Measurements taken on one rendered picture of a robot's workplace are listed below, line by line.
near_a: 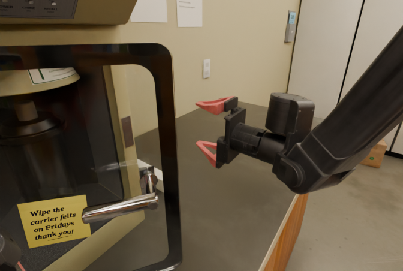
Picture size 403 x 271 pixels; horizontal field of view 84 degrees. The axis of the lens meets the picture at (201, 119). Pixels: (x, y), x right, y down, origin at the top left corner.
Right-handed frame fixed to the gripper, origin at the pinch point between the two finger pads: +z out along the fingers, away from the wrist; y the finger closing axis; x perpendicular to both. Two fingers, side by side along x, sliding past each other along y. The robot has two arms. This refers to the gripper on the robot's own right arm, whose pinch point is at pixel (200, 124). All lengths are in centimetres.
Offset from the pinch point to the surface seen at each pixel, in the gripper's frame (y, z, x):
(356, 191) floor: -124, -48, -177
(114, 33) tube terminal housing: 18.8, 11.7, 10.2
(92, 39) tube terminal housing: 18.0, 11.7, 14.4
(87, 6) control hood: 22.7, 7.1, 16.9
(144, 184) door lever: -0.2, -5.2, 20.1
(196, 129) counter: -28, 33, -42
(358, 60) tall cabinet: -21, -17, -269
